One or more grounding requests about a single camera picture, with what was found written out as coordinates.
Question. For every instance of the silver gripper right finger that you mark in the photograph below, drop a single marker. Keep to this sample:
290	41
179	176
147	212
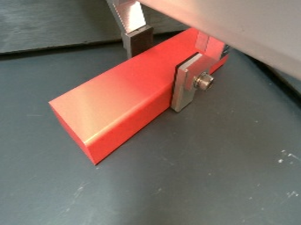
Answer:
194	72

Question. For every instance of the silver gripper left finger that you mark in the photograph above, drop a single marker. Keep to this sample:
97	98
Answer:
136	33

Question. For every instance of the long red rectangular block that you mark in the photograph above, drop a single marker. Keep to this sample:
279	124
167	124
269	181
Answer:
107	109

